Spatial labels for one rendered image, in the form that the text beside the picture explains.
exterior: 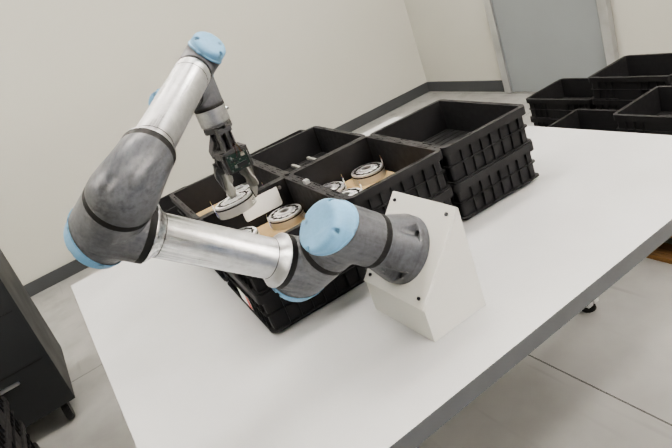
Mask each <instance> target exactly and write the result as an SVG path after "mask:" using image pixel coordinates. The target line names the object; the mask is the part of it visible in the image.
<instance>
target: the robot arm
mask: <svg viewBox="0 0 672 448"><path fill-rule="evenodd" d="M225 54H226V49H225V46H224V44H223V43H222V41H221V40H220V39H219V38H217V37H216V36H214V35H213V34H211V33H208V32H204V31H200V32H197V33H195V34H194V35H193V37H192V38H191V40H190V41H188V45H187V46H186V48H185V50H184V52H183V53H182V55H181V56H180V58H179V60H178V61H177V63H176V64H175V66H174V67H173V69H172V71H171V72H170V74H169V75H168V77H167V78H166V80H165V82H164V83H163V85H162V86H161V88H159V89H157V90H156V91H155V92H153V93H152V94H151V95H150V97H149V101H148V105H149V107H148V109H147V110H146V112H145V113H144V115H143V117H142V118H141V120H140V121H139V123H138V124H137V126H136V127H135V128H132V129H129V130H128V131H126V132H125V134H124V135H123V136H122V138H121V139H120V141H119V142H118V144H117V145H116V146H115V147H114V149H113V150H112V151H111V152H110V153H109V155H108V156H107V157H106V158H105V159H104V160H103V161H102V163H101V164H100V165H99V166H98V167H97V169H96V170H95V171H94V172H93V174H92V175H91V176H90V178H89V180H88V181H87V183H86V185H85V187H84V189H83V191H82V193H81V195H80V197H79V198H78V200H77V202H76V204H75V206H74V207H73V208H72V209H71V211H70V212H69V214H68V217H67V222H66V224H65V227H64V232H63V236H64V242H65V245H66V247H67V249H68V250H69V251H70V252H71V254H72V255H73V257H74V258H75V259H76V260H78V261H79V262H80V263H82V264H84V265H86V266H88V267H91V268H95V269H108V268H111V267H113V266H116V265H118V264H119V263H121V262H122V261H125V262H131V263H137V264H143V263H145V262H146V261H148V260H149V259H151V258H156V259H162V260H167V261H172V262H178V263H183V264H188V265H194V266H199V267H204V268H210V269H215V270H220V271H226V272H231V273H236V274H241V275H247V276H252V277H257V278H263V279H264V281H265V283H266V285H267V286H269V287H271V288H272V289H273V291H274V292H275V293H277V292H278V293H279V294H280V295H279V296H280V297H281V298H283V299H285V300H288V301H291V302H303V301H306V300H309V299H310V298H312V297H314V296H316V295H317V294H319V293H320V292H321V291H322V290H323V289H324V287H325V286H327V285H328V284H329V283H330V282H331V281H332V280H334V279H335V278H336V277H337V276H338V275H339V274H341V273H342V272H343V271H344V270H345V269H346V268H347V267H349V266H350V265H352V264H354V265H358V266H362V267H366V268H369V269H371V270H372V271H373V272H375V273H376V274H377V275H379V276H380V277H381V278H383V279H384V280H386V281H388V282H390V283H394V284H399V285H402V284H406V283H409V282H411V281H412V280H413V279H415V278H416V277H417V276H418V274H419V273H420V272H421V270H422V269H423V267H424V265H425V263H426V260H427V257H428V253H429V247H430V237H429V232H428V229H427V226H426V224H425V223H424V221H423V220H422V219H420V218H419V217H417V216H414V215H411V214H406V213H402V214H386V215H384V214H381V213H378V212H375V211H372V210H369V209H366V208H363V207H360V206H357V205H354V204H352V203H350V202H348V201H345V200H338V199H334V198H325V199H322V200H320V201H318V202H316V203H315V204H314V205H313V206H312V207H311V208H310V209H309V210H308V211H307V213H306V214H305V220H304V221H302V223H301V227H300V234H299V236H296V235H291V234H287V233H278V234H276V235H275V236H274V237H268V236H263V235H259V234H255V233H251V232H246V231H242V230H238V229H233V228H229V227H225V226H221V225H216V224H212V223H208V222H203V221H199V220H195V219H191V218H186V217H182V216H178V215H173V214H169V213H165V212H163V211H162V209H161V207H160V206H159V204H158V203H159V201H160V198H161V195H162V193H163V190H164V187H165V185H166V182H167V180H168V177H169V175H170V172H171V170H172V168H173V166H174V164H175V161H176V157H177V154H176V150H175V148H176V146H177V144H178V142H179V140H180V138H181V136H182V134H183V133H184V131H185V129H186V127H187V125H188V123H189V121H190V119H191V117H192V115H193V113H195V116H196V118H197V120H198V122H199V125H200V127H201V129H204V130H203V131H204V134H205V136H209V135H210V140H209V153H210V155H211V157H212V159H214V161H215V163H213V164H212V165H213V168H214V176H215V178H216V180H217V181H218V183H219V184H220V186H221V187H222V188H223V189H224V191H225V192H226V193H227V195H228V196H229V197H230V198H231V199H233V198H234V197H236V196H237V195H236V189H235V188H234V186H233V181H234V180H233V176H232V175H230V174H234V173H236V172H238V171H239V172H240V174H241V175H243V176H244V177H245V179H246V183H247V184H248V185H249V187H250V190H251V192H252V193H253V194H254V196H255V197H257V194H258V186H257V185H258V184H259V182H258V180H257V178H256V176H255V174H254V171H253V164H254V163H253V160H252V158H251V155H250V153H249V151H248V148H247V146H246V144H243V143H239V142H237V143H236V141H235V139H234V136H233V134H232V132H231V130H232V128H231V126H232V125H233V124H232V122H231V120H230V116H229V113H228V111H227V110H228V109H229V107H228V106H225V104H224V101H223V98H222V96H221V94H220V91H219V89H218V86H217V84H216V81H215V79H214V73H215V71H216V69H217V68H218V66H219V65H220V64H221V63H222V59H223V58H224V56H225ZM246 150H247V151H246ZM247 152H248V153H247Z"/></svg>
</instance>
